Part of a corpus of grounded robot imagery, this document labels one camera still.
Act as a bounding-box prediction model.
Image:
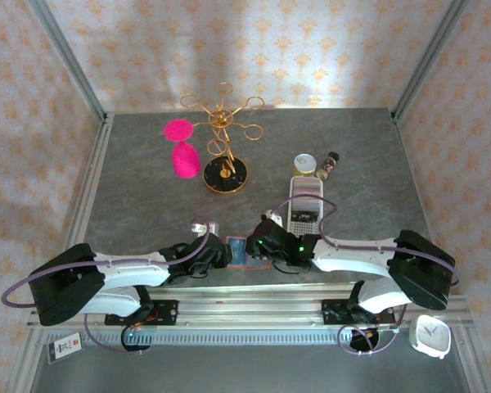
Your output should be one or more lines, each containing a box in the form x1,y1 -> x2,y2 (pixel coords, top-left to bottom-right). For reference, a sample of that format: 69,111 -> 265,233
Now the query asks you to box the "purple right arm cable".
269,198 -> 462,357

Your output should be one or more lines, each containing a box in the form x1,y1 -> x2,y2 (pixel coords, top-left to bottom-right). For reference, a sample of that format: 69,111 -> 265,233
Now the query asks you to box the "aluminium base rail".
26,282 -> 475,331

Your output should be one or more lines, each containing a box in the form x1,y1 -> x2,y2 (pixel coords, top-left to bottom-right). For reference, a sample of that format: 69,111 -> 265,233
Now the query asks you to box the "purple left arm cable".
2,220 -> 214,356

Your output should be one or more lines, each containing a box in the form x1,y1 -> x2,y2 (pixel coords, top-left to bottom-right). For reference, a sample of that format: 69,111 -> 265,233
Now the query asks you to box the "gold tin can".
293,153 -> 317,178

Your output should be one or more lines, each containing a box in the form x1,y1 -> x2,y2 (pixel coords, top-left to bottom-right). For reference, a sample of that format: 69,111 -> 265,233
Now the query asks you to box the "white alarm clock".
408,314 -> 453,360

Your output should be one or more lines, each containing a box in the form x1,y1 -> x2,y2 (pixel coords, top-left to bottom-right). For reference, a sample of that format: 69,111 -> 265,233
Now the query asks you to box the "black round device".
345,325 -> 382,355
120,325 -> 155,354

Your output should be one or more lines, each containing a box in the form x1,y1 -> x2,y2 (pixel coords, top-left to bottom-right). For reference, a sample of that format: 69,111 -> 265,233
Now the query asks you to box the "orange card holder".
223,234 -> 271,272

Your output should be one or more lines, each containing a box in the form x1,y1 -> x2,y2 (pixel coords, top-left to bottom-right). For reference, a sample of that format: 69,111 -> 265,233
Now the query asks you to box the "grey striped credit card stack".
292,178 -> 323,210

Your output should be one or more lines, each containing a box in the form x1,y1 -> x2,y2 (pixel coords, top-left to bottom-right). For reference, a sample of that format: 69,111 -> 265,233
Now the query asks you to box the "blue credit card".
228,238 -> 247,265

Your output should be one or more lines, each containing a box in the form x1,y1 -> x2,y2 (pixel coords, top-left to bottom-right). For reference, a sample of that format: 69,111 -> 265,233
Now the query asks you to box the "white perforated plastic basket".
289,175 -> 326,237

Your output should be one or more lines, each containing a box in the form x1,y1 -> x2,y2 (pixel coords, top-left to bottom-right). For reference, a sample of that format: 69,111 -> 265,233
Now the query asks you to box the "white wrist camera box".
263,209 -> 286,228
190,220 -> 222,237

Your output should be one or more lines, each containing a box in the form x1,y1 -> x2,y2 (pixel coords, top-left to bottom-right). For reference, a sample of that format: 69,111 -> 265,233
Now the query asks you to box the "small dark-capped spice bottle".
313,151 -> 340,181

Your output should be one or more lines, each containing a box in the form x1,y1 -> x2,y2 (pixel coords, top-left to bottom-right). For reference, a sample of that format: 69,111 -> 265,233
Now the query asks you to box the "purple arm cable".
269,198 -> 462,357
2,220 -> 214,356

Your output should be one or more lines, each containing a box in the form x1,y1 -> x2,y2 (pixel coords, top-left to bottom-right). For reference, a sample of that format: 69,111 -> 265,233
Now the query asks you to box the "aluminium frame post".
26,0 -> 110,124
390,0 -> 474,124

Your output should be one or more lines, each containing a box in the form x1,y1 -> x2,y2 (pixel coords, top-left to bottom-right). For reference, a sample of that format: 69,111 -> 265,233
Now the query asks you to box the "clear sleeved label tag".
47,333 -> 84,364

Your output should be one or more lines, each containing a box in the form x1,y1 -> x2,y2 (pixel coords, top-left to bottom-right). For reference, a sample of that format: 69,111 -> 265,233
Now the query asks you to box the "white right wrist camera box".
263,209 -> 286,228

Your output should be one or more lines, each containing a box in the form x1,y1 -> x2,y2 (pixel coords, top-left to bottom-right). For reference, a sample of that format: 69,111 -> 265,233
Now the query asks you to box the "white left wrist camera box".
190,220 -> 222,237

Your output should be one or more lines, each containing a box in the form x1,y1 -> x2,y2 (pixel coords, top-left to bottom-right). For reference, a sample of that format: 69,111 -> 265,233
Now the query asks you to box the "grey slotted cable duct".
44,330 -> 398,346

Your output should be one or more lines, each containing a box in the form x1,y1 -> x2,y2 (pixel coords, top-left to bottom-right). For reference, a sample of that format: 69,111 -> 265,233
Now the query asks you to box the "aluminium table side rail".
51,113 -> 115,294
390,110 -> 450,294

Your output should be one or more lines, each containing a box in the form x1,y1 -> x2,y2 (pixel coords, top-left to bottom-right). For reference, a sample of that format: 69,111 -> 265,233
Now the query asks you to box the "gold wire glass rack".
179,81 -> 265,197

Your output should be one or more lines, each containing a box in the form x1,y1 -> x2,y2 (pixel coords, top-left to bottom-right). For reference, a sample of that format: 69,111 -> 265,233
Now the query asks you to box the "black credit card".
292,208 -> 321,223

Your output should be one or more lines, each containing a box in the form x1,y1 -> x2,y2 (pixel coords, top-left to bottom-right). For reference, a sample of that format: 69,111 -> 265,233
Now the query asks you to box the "pink wine glass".
163,118 -> 201,180

